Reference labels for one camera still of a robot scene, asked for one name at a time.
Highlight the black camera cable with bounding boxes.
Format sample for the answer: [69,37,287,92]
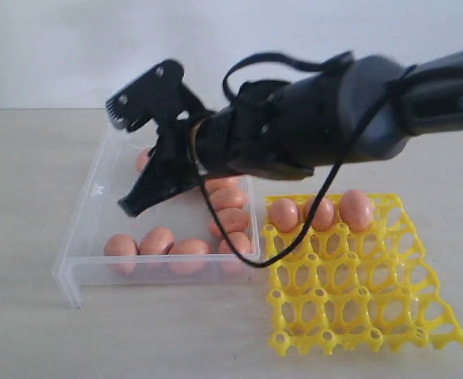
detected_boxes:
[194,50,418,269]

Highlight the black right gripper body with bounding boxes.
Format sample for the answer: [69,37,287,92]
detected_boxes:
[154,116,216,180]

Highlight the yellow plastic egg tray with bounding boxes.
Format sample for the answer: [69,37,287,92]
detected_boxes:
[267,193,463,356]

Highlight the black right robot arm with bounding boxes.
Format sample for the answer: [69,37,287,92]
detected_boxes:
[106,51,463,217]

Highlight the clear plastic bin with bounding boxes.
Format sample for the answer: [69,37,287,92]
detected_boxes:
[52,122,253,308]

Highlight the brown egg front right corner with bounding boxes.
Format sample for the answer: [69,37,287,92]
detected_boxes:
[218,231,252,275]

